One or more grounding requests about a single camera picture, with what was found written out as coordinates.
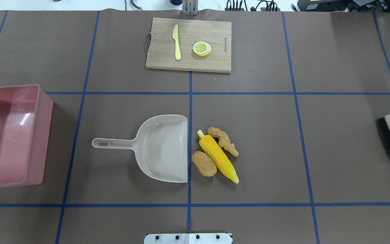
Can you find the yellow lemon slices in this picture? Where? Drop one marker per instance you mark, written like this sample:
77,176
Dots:
202,49

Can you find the yellow plastic knife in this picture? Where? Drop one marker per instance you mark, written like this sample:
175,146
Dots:
175,36

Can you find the brown toy potato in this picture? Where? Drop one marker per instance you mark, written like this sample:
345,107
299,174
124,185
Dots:
204,164

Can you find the black power strip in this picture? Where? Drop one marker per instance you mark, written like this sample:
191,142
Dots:
262,6

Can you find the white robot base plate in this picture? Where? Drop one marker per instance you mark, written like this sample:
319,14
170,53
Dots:
188,238

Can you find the black monitor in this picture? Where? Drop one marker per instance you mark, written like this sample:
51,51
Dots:
344,5

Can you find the aluminium frame post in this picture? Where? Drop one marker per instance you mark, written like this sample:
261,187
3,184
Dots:
190,7

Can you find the tan toy ginger root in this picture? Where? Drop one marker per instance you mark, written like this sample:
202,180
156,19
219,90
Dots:
223,140

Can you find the yellow toy corn cob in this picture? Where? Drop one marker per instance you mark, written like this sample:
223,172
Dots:
219,158

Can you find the beige plastic dustpan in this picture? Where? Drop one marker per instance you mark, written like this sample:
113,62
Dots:
160,147

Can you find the pink plastic bin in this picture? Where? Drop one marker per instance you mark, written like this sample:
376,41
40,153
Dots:
25,118

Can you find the bamboo cutting board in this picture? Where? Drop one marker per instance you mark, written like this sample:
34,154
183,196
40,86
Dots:
218,34

